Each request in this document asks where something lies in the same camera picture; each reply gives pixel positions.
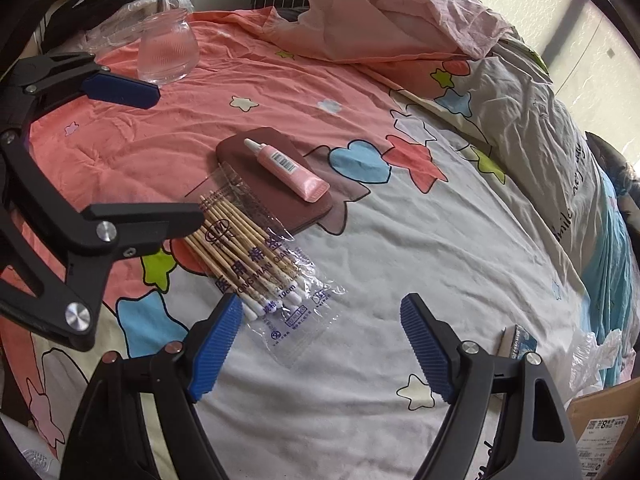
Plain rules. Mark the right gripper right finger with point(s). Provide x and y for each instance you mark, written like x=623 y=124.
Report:
x=434 y=344

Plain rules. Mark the pink crumpled quilt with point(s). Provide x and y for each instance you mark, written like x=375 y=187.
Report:
x=379 y=31

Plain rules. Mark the pink cream tube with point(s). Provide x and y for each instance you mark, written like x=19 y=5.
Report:
x=303 y=182

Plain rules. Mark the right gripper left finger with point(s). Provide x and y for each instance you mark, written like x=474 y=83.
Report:
x=208 y=344

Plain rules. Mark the brown cardboard box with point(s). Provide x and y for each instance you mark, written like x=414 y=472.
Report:
x=603 y=424

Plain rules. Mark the small blue white box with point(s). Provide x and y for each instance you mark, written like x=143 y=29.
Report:
x=515 y=342

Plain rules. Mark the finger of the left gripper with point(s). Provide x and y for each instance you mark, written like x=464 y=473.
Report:
x=116 y=89
x=142 y=229

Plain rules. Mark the patterned pillow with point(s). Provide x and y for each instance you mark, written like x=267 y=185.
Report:
x=614 y=164

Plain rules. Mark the clear glass jar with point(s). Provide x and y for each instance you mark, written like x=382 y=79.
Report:
x=168 y=49

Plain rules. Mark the cartoon star bed sheet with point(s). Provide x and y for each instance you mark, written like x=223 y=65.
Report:
x=456 y=173

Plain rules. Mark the bag of cotton swabs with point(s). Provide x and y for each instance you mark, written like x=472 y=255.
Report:
x=287 y=299

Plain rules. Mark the white plastic bag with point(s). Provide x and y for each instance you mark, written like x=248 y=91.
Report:
x=579 y=371

